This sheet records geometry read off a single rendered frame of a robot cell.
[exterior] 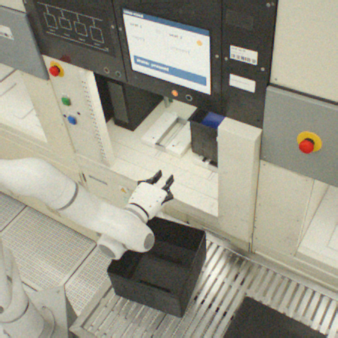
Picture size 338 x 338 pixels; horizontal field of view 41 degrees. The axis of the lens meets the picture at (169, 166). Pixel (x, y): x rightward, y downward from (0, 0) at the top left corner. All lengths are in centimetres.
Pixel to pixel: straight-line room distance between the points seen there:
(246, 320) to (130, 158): 86
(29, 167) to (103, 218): 26
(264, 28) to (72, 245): 204
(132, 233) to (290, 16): 68
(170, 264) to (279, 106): 82
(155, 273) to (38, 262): 122
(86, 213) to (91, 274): 153
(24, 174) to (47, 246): 183
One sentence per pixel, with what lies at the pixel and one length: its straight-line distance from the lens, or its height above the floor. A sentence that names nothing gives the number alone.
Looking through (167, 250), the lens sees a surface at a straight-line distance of 184.
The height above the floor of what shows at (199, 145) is 100.
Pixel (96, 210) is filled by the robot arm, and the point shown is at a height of 136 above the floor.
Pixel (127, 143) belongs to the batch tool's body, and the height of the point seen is 87.
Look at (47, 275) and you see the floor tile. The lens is 282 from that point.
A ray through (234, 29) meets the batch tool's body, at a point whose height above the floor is 170.
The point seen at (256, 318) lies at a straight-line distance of 161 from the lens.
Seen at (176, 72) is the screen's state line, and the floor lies 151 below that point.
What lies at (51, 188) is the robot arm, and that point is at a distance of 115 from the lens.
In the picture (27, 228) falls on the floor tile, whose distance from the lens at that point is 305.
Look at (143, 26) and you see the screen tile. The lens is 136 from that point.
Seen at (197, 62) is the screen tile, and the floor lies 157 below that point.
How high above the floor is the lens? 233
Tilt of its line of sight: 48 degrees down
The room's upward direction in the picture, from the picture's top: 7 degrees counter-clockwise
